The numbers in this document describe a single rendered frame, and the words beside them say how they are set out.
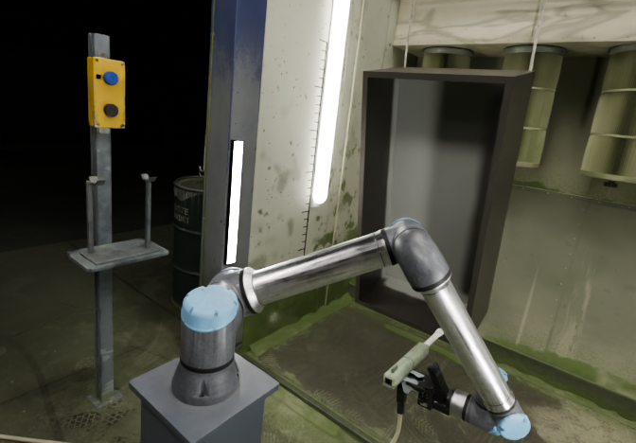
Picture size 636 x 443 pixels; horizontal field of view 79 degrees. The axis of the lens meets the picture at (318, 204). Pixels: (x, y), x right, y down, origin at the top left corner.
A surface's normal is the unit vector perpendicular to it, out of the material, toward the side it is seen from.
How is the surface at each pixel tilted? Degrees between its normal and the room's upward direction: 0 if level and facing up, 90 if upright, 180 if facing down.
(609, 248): 57
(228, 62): 90
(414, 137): 102
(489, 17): 90
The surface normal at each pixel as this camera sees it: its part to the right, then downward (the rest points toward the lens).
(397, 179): -0.61, 0.31
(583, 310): -0.45, -0.43
